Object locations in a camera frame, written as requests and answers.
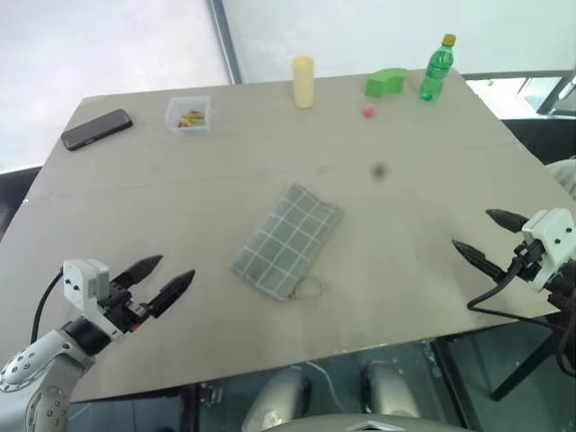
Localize black metal table frame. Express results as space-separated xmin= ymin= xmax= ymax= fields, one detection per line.
xmin=431 ymin=314 xmax=566 ymax=432

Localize green plastic bottle yellow cap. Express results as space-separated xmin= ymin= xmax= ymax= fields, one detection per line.
xmin=418 ymin=34 xmax=458 ymax=103

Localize thin white wire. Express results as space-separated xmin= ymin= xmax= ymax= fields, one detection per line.
xmin=309 ymin=361 xmax=344 ymax=413

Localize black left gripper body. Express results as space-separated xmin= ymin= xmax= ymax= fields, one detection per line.
xmin=101 ymin=279 xmax=152 ymax=337

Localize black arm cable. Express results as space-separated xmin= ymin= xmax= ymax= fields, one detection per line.
xmin=30 ymin=268 xmax=65 ymax=346
xmin=466 ymin=254 xmax=576 ymax=375

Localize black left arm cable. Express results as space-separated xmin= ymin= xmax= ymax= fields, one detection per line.
xmin=30 ymin=268 xmax=65 ymax=346

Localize thin metal wire ring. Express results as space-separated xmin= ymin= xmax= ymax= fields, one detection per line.
xmin=290 ymin=277 xmax=329 ymax=307

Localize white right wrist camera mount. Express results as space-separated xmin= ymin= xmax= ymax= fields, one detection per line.
xmin=521 ymin=208 xmax=576 ymax=293

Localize clear plastic box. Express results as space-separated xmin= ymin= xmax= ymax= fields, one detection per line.
xmin=164 ymin=95 xmax=212 ymax=136

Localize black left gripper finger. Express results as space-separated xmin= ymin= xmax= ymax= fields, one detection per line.
xmin=117 ymin=255 xmax=164 ymax=289
xmin=148 ymin=268 xmax=196 ymax=320

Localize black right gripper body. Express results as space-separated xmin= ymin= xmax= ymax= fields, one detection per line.
xmin=509 ymin=240 xmax=546 ymax=283

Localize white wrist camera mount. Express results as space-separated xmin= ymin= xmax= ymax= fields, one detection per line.
xmin=521 ymin=208 xmax=576 ymax=293
xmin=61 ymin=258 xmax=125 ymax=343

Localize grey metal pole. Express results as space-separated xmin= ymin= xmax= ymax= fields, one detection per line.
xmin=207 ymin=0 xmax=245 ymax=86

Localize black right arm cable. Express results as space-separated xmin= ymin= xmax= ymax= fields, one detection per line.
xmin=466 ymin=254 xmax=576 ymax=375

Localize green curved block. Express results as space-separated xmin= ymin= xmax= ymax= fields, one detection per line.
xmin=364 ymin=67 xmax=409 ymax=98

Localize grey robot torso shell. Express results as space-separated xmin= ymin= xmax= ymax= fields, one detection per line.
xmin=269 ymin=411 xmax=464 ymax=432

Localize black smartphone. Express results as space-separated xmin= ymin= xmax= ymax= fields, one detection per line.
xmin=60 ymin=108 xmax=134 ymax=152

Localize colourful small items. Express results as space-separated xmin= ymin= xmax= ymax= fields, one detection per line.
xmin=177 ymin=109 xmax=206 ymax=130

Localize light grey fabric object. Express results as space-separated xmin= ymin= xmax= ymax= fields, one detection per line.
xmin=545 ymin=156 xmax=576 ymax=200

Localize cream cylinder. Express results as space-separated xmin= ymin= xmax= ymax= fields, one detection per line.
xmin=291 ymin=56 xmax=315 ymax=109

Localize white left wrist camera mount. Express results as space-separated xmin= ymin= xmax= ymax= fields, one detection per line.
xmin=61 ymin=258 xmax=125 ymax=343

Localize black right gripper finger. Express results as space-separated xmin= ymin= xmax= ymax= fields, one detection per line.
xmin=484 ymin=208 xmax=530 ymax=234
xmin=452 ymin=238 xmax=510 ymax=284

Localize black table bracket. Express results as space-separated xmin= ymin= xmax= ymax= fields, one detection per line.
xmin=197 ymin=382 xmax=224 ymax=407

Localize grey checked cloth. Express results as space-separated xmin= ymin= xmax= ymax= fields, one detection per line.
xmin=230 ymin=181 xmax=346 ymax=303

